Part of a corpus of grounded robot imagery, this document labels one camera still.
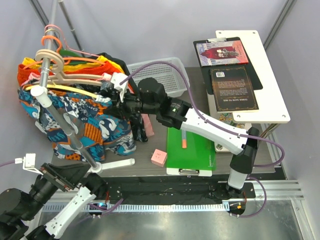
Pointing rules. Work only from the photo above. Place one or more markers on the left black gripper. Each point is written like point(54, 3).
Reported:
point(68, 174)

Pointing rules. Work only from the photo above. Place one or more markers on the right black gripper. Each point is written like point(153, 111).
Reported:
point(116, 106)

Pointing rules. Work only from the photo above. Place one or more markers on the colourful patterned shorts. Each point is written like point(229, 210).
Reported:
point(98, 131)

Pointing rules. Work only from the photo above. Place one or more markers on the yellow clothes hanger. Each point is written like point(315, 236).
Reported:
point(65, 88)

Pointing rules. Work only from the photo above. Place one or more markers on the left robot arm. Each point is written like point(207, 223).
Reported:
point(17, 206)

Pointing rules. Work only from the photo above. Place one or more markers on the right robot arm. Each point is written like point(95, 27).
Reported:
point(172, 112)

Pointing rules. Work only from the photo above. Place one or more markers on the dark patterned shorts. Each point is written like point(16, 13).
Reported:
point(140, 123)

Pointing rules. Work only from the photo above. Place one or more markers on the orange knitted shorts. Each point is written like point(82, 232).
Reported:
point(23, 74)

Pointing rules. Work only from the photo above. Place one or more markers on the beige wooden hanger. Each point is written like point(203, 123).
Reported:
point(60, 77)

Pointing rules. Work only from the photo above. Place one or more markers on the orange clothes hanger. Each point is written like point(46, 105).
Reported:
point(60, 47)

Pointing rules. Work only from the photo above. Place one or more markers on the yellow shorts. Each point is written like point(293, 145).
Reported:
point(29, 63)

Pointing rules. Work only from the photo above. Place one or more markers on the pink clothes hanger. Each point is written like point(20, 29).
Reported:
point(53, 27)

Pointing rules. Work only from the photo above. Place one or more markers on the black garment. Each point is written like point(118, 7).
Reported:
point(111, 65)

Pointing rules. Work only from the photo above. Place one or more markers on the white rack base foot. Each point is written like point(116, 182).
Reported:
point(111, 165)

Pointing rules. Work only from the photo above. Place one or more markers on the white perforated plastic basket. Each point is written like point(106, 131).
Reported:
point(172, 81)

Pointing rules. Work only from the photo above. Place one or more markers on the pink cube power adapter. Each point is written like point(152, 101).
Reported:
point(159, 157)

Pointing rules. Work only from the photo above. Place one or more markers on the orange marker pen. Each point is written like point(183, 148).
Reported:
point(184, 139)

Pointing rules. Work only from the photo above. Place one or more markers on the green clipboard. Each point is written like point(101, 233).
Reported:
point(198, 159)

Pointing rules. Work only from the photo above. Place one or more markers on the black hardcover book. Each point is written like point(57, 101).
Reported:
point(233, 90)

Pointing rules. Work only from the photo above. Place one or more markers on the red illustrated book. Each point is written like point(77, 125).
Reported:
point(221, 52)

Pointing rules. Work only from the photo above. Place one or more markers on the black clipboard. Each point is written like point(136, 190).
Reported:
point(255, 81)

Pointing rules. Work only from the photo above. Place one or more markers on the white side table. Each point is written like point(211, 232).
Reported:
point(272, 110)

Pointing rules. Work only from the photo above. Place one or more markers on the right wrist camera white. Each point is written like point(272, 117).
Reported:
point(120, 85)

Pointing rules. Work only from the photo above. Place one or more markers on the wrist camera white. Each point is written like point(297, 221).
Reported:
point(120, 85)
point(28, 163)

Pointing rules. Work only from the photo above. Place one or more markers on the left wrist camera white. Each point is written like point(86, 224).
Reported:
point(28, 163)

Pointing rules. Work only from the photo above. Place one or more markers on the white cable duct strip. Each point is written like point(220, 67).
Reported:
point(56, 207)

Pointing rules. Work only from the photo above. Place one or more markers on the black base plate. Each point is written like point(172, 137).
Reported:
point(174, 190)

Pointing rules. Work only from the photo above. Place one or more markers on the aluminium rail frame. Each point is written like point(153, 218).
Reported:
point(276, 213)

